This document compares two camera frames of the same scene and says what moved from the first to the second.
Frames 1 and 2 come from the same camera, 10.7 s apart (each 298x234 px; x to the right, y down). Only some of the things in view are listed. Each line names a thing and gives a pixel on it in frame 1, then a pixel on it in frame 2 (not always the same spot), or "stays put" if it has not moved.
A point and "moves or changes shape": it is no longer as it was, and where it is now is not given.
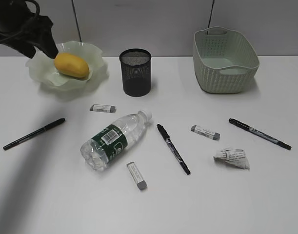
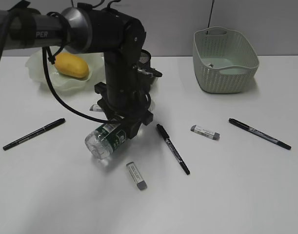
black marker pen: x=166 y=135 stays put
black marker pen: x=43 y=129 stays put
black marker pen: x=261 y=134 stays put
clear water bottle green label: x=97 y=151 moves or changes shape
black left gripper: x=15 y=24 → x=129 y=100
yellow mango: x=71 y=65 stays put
